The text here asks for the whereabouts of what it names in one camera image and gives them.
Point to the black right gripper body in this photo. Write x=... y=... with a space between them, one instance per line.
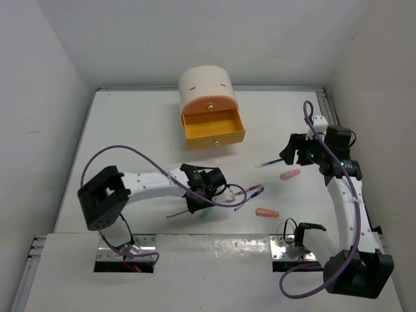
x=316 y=151

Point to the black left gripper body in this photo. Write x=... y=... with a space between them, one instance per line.
x=197 y=203

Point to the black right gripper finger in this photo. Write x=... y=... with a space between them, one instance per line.
x=288 y=153
x=299 y=148

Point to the red pen dark cap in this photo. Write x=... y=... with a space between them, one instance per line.
x=177 y=214

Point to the blue refill pen clear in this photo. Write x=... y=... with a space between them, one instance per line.
x=268 y=163

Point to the blue gel pen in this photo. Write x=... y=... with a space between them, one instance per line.
x=255 y=194

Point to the pink red gel pen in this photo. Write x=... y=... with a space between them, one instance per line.
x=255 y=187

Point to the yellow drawer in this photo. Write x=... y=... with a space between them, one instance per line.
x=213 y=129

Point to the orange top drawer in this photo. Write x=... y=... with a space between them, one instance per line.
x=209 y=104

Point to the cream drawer cabinet shell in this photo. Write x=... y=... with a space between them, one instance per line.
x=204 y=81

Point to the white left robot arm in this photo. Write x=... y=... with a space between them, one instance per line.
x=104 y=197

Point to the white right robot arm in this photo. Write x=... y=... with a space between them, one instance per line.
x=355 y=266

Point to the green correction tape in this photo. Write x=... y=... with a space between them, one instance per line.
x=204 y=213

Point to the pink correction tape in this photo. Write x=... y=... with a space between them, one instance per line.
x=290 y=174

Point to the orange correction tape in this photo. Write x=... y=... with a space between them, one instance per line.
x=266 y=213

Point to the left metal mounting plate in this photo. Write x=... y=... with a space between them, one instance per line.
x=142 y=250

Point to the metal mounting plate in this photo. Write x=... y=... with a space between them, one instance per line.
x=142 y=250
x=282 y=251

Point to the white front shelf board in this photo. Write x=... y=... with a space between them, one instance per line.
x=194 y=273

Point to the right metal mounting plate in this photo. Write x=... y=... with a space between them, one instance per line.
x=282 y=251

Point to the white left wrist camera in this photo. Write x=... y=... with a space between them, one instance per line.
x=227 y=197

